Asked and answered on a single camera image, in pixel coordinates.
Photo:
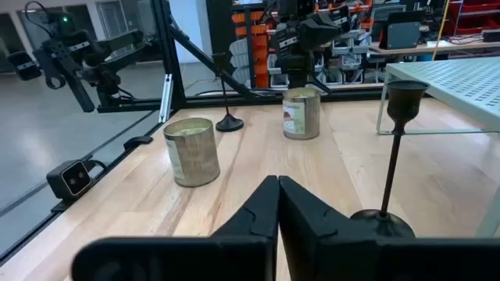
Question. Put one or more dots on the black metal station frame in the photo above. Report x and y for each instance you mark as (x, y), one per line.
(168, 47)

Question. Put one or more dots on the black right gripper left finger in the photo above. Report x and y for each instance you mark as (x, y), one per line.
(242, 253)

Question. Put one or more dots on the black table clamp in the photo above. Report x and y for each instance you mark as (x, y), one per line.
(137, 142)

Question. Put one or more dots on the scented candle tin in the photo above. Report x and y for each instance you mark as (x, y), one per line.
(193, 154)
(302, 115)

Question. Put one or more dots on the gray box device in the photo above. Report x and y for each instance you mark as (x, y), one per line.
(402, 35)

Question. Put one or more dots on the white storage bins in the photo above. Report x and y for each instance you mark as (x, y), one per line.
(343, 70)

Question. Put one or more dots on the dark metal candlestick holder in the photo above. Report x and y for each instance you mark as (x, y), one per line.
(229, 124)
(404, 101)

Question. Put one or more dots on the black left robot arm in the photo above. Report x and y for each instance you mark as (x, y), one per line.
(293, 58)

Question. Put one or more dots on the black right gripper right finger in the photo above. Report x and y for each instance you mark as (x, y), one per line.
(332, 257)

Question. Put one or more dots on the silver aluminium bracket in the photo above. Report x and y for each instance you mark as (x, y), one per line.
(166, 97)

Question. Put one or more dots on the pale green metal shelf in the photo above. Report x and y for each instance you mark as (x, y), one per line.
(461, 82)

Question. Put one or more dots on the wooden workbench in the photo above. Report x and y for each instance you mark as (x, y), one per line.
(429, 47)

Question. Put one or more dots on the black table-level camera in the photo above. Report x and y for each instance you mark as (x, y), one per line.
(70, 180)

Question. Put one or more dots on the red storage bins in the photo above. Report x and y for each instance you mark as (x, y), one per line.
(474, 17)

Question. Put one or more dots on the orange storage bin rack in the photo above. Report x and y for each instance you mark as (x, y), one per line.
(258, 47)

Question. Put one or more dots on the yellow pole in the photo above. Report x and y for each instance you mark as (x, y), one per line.
(440, 29)

